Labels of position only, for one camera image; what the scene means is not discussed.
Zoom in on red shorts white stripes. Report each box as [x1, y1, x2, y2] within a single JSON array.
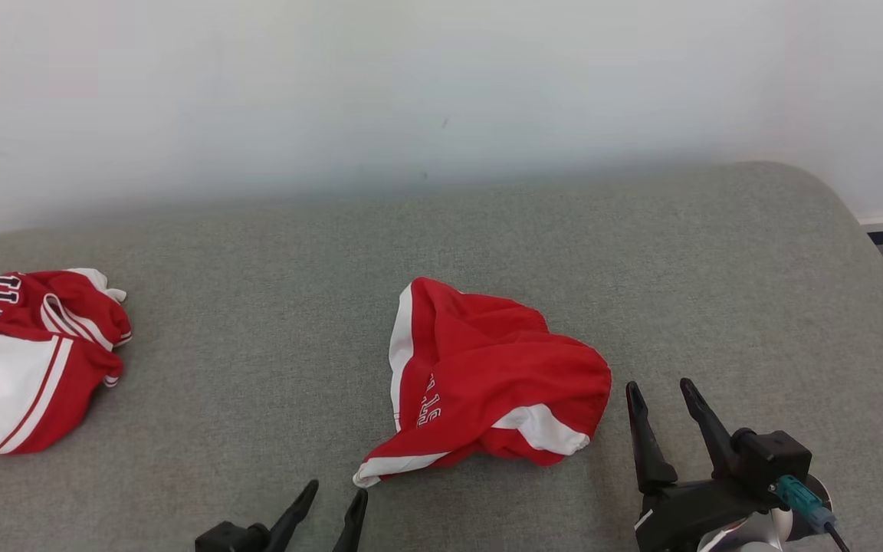
[[353, 277, 612, 488]]

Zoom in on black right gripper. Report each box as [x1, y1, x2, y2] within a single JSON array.
[[625, 378, 778, 552]]

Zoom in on black cable teal plug right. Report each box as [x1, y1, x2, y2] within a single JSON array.
[[777, 475, 852, 552]]

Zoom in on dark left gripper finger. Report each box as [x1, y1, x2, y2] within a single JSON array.
[[261, 480, 320, 552], [332, 489, 369, 552]]

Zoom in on red basketball jersey white sleeves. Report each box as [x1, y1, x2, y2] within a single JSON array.
[[0, 268, 133, 455]]

